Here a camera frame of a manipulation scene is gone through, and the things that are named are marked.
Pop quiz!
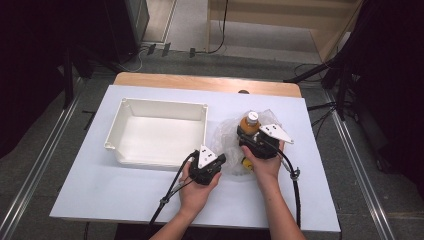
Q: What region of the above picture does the black hanging cable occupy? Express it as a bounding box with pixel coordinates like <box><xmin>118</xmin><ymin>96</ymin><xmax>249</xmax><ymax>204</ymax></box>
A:
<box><xmin>208</xmin><ymin>0</ymin><xmax>230</xmax><ymax>55</ymax></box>

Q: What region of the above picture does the hand-held gripper cable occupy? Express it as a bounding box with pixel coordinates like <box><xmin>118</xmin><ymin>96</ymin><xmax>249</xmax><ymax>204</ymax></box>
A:
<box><xmin>148</xmin><ymin>149</ymin><xmax>200</xmax><ymax>228</ymax></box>
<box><xmin>275</xmin><ymin>147</ymin><xmax>302</xmax><ymax>230</ymax></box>

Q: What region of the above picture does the white plastic bin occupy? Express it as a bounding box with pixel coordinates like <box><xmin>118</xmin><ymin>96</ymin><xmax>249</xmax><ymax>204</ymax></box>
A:
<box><xmin>103</xmin><ymin>97</ymin><xmax>209</xmax><ymax>169</ymax></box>

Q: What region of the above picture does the right hand-held gripper cable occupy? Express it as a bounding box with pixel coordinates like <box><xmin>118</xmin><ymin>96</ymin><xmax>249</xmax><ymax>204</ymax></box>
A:
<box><xmin>275</xmin><ymin>147</ymin><xmax>302</xmax><ymax>230</ymax></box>

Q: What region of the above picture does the orange bottle with white cap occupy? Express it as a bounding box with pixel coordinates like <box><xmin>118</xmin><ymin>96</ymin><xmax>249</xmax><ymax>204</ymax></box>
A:
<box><xmin>239</xmin><ymin>110</ymin><xmax>262</xmax><ymax>137</ymax></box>

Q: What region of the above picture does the clear plastic bag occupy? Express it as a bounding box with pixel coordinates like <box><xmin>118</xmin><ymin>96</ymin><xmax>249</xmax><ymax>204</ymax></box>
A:
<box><xmin>210</xmin><ymin>108</ymin><xmax>285</xmax><ymax>177</ymax></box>

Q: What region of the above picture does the person's right hand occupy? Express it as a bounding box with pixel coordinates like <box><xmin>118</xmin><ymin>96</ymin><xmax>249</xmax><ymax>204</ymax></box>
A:
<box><xmin>241</xmin><ymin>139</ymin><xmax>286</xmax><ymax>184</ymax></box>

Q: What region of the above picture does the white board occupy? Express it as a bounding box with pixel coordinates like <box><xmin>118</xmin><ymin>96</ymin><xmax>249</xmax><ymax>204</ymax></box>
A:
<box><xmin>49</xmin><ymin>84</ymin><xmax>342</xmax><ymax>233</ymax></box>

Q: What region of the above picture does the left hand-held gripper cable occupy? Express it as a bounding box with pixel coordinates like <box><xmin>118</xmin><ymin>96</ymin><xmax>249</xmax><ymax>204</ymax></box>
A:
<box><xmin>148</xmin><ymin>149</ymin><xmax>200</xmax><ymax>228</ymax></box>

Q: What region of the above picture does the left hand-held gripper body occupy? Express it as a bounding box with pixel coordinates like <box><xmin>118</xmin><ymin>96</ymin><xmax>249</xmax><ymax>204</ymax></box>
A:
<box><xmin>188</xmin><ymin>144</ymin><xmax>225</xmax><ymax>186</ymax></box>

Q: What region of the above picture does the wooden shelf unit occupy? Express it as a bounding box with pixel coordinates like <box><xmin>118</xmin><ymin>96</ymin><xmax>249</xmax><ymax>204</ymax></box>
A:
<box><xmin>206</xmin><ymin>0</ymin><xmax>365</xmax><ymax>63</ymax></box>

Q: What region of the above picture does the black tripod stand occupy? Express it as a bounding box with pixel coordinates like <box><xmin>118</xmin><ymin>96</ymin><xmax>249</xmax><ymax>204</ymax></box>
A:
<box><xmin>283</xmin><ymin>54</ymin><xmax>356</xmax><ymax>122</ymax></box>

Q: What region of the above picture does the metal floor rail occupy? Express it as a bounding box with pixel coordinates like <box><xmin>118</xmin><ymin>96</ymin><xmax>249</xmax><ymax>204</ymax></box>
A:
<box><xmin>0</xmin><ymin>94</ymin><xmax>83</xmax><ymax>240</ymax></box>
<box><xmin>324</xmin><ymin>89</ymin><xmax>396</xmax><ymax>240</ymax></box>

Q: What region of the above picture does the dark cabinet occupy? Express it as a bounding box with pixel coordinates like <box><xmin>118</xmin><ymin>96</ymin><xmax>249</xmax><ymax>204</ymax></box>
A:
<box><xmin>101</xmin><ymin>0</ymin><xmax>150</xmax><ymax>65</ymax></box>

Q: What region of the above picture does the person's left hand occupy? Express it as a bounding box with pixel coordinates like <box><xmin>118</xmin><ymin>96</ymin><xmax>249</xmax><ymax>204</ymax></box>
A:
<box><xmin>178</xmin><ymin>160</ymin><xmax>223</xmax><ymax>216</ymax></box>

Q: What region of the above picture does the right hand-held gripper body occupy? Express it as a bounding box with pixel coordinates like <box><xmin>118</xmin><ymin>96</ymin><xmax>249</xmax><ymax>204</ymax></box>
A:
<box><xmin>237</xmin><ymin>123</ymin><xmax>295</xmax><ymax>160</ymax></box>

